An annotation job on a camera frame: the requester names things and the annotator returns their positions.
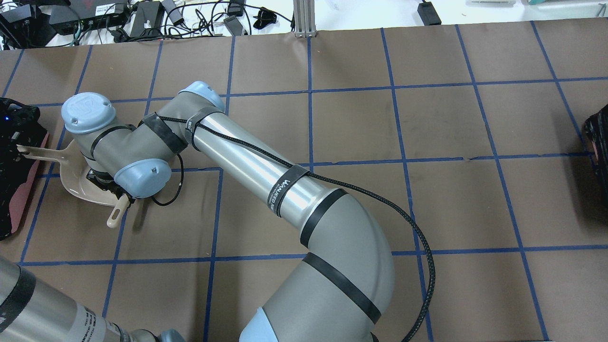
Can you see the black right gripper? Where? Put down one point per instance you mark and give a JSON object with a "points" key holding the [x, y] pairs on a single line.
{"points": [[101, 179]]}

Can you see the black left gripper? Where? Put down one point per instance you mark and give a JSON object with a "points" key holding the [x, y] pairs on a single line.
{"points": [[16, 153]]}

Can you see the white hand brush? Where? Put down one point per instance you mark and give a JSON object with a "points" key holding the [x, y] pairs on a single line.
{"points": [[117, 214]]}

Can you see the beige plastic dustpan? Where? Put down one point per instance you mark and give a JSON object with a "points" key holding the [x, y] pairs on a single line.
{"points": [[72, 171]]}

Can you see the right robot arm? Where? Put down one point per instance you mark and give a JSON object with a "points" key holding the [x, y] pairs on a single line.
{"points": [[344, 283]]}

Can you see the left bin black bag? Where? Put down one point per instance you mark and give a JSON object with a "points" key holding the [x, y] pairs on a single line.
{"points": [[16, 178]]}

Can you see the bin black bag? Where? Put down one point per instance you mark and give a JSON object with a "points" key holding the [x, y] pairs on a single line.
{"points": [[595, 128], [16, 178]]}

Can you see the right bin black bag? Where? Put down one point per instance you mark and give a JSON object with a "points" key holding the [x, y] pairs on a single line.
{"points": [[595, 128]]}

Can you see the black power adapter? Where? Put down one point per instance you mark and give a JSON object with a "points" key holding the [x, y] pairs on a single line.
{"points": [[234, 26]]}

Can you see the aluminium frame post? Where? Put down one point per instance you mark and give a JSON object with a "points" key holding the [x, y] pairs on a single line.
{"points": [[304, 19]]}

